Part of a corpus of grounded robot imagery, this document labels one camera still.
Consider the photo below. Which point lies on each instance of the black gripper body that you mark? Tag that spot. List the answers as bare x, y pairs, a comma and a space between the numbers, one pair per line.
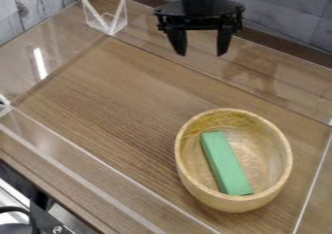
200, 15

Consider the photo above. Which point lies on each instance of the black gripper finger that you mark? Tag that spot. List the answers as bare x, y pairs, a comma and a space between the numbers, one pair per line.
223, 39
177, 39

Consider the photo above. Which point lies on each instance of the wooden bowl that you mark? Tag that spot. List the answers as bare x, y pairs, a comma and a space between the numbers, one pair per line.
263, 151

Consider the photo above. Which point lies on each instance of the green rectangular block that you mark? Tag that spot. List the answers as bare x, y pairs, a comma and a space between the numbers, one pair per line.
228, 172

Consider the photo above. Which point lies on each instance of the clear acrylic corner bracket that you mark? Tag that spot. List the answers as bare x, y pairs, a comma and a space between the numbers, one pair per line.
105, 22

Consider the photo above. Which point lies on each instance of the clear acrylic enclosure walls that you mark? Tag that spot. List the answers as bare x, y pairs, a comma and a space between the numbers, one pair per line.
95, 104

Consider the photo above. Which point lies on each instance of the black metal mount bracket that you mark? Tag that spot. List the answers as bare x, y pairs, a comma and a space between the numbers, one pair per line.
43, 222

